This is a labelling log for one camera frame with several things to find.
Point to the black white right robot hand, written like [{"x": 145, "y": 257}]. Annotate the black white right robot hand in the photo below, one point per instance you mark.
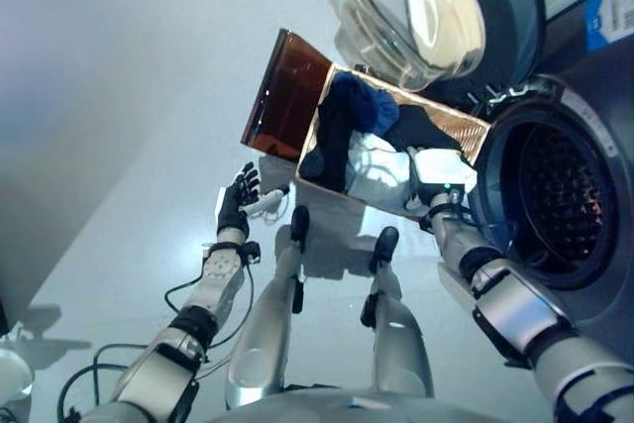
[{"x": 438, "y": 168}]

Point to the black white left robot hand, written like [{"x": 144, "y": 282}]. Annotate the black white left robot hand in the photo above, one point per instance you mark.
[{"x": 230, "y": 210}]

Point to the black garment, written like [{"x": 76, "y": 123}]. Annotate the black garment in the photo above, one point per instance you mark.
[{"x": 421, "y": 128}]

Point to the white garment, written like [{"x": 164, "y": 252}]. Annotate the white garment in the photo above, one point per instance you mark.
[{"x": 381, "y": 170}]

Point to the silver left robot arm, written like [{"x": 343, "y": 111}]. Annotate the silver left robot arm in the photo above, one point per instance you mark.
[{"x": 218, "y": 274}]

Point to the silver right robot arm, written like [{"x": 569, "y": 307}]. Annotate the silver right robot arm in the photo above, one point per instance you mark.
[{"x": 515, "y": 304}]

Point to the grey washing machine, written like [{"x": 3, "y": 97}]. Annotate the grey washing machine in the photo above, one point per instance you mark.
[{"x": 560, "y": 185}]

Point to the wicker laundry basket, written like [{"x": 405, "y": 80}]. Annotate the wicker laundry basket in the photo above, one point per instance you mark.
[{"x": 460, "y": 131}]

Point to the blue garment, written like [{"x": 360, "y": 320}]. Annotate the blue garment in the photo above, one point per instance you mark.
[{"x": 381, "y": 106}]

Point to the dark navy garment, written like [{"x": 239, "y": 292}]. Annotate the dark navy garment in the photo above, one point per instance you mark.
[{"x": 334, "y": 145}]

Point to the silver left robot leg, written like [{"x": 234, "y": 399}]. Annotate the silver left robot leg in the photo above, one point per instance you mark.
[{"x": 267, "y": 314}]

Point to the silver robot leg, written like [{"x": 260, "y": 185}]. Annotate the silver robot leg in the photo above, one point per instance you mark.
[
  {"x": 396, "y": 334},
  {"x": 267, "y": 314}
]

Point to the round glass washer door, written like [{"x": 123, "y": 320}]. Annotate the round glass washer door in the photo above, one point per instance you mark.
[{"x": 406, "y": 12}]

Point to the silver right robot leg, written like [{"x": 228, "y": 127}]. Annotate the silver right robot leg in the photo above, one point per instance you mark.
[{"x": 396, "y": 334}]

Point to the blue energy label sticker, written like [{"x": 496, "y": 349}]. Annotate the blue energy label sticker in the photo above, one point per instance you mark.
[{"x": 606, "y": 17}]

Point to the grey robot torso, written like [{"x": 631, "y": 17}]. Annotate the grey robot torso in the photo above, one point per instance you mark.
[{"x": 347, "y": 408}]

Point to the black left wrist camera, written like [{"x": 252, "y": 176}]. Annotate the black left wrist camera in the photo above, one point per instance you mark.
[{"x": 251, "y": 250}]

